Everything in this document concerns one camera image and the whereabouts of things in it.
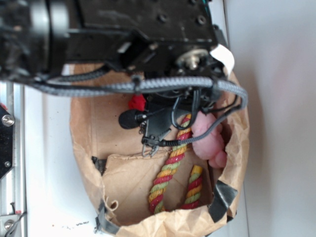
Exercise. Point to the aluminium frame rail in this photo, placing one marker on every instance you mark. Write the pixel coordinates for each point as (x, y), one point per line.
(13, 208)

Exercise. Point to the small black microphone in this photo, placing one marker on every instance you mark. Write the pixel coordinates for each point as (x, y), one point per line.
(132, 119)

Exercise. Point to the multicolour twisted rope toy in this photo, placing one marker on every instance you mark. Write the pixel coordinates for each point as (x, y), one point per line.
(166, 173)

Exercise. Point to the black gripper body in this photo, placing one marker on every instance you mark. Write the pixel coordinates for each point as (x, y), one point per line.
(171, 41)

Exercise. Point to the brown paper bag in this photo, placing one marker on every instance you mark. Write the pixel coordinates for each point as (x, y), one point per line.
(117, 178)

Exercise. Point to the red paper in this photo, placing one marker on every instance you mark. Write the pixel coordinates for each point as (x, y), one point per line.
(137, 102)

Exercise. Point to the white plastic tray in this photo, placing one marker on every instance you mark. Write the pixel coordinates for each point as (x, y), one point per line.
(56, 202)

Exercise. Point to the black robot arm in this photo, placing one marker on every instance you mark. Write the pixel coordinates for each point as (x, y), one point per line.
(34, 37)

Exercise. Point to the black mounting bracket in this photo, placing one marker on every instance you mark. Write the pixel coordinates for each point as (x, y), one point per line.
(6, 140)

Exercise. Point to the pink plush bunny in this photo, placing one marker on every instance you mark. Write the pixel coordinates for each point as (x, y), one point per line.
(210, 148)

